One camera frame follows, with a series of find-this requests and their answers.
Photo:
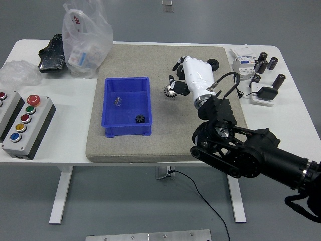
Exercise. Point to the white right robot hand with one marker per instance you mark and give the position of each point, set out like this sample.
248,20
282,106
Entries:
199,75

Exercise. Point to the large black gear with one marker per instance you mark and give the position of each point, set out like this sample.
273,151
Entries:
169,92

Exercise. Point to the small black gear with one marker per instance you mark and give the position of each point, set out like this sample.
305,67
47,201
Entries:
140,119

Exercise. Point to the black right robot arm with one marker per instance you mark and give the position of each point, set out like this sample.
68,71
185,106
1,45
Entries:
250,163

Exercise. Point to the small black hex nut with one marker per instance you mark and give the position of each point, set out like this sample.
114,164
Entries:
215,62

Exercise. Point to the blue plastic box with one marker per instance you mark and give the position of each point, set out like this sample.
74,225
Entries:
135,105

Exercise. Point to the grey five-button control box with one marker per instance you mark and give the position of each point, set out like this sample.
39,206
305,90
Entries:
25,140

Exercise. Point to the grey control box, red button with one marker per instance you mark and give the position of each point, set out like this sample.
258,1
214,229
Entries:
10,105

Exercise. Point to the white circuit breaker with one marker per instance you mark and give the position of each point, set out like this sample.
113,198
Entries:
242,69

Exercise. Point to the black power adapter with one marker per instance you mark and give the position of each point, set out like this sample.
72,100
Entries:
267,93

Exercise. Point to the clear floor fixture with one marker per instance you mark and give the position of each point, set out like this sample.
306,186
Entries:
167,7

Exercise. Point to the long black cylindrical capacitor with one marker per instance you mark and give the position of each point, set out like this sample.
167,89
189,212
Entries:
279,81

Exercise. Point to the small clear packet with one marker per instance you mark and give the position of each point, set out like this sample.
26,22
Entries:
117,102

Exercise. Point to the grey-brown felt mat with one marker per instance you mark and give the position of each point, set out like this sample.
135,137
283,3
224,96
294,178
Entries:
125,148

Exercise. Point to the white plastic bag with boxes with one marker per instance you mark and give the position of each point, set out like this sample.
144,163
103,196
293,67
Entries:
85,50

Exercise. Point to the white table leg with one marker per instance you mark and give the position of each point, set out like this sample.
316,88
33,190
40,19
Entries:
238,206
59,200

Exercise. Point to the silver metal plate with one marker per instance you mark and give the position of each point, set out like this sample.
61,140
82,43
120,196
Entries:
148,236

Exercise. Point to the crumpled clear plastic bag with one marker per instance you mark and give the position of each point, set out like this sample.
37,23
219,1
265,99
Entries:
17,74

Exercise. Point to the metal bracket under table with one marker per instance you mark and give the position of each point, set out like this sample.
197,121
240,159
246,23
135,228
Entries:
161,173

